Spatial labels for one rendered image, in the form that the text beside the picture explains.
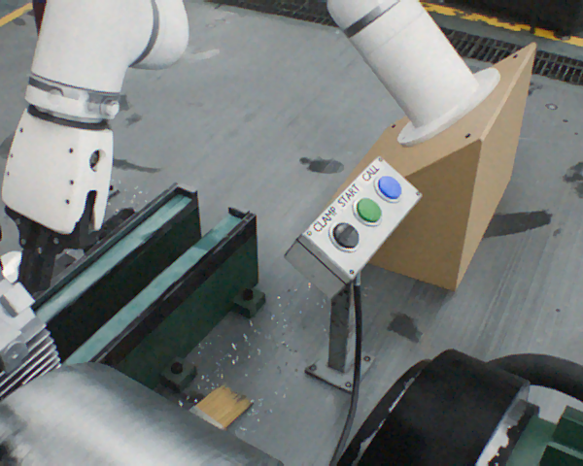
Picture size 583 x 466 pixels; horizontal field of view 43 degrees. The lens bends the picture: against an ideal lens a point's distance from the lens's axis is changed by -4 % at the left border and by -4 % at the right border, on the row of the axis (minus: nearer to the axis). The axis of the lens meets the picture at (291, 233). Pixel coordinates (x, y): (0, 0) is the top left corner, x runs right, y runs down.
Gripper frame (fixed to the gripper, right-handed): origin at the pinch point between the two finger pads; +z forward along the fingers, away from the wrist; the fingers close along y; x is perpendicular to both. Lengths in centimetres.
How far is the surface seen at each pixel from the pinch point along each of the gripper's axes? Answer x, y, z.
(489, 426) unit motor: 27, -47, -16
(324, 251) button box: -17.9, -20.7, -7.8
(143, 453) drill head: 15.2, -26.4, 0.4
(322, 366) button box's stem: -36.6, -17.5, 11.5
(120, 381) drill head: 8.9, -19.1, 0.4
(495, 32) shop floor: -328, 52, -63
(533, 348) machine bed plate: -53, -41, 3
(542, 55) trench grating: -320, 24, -58
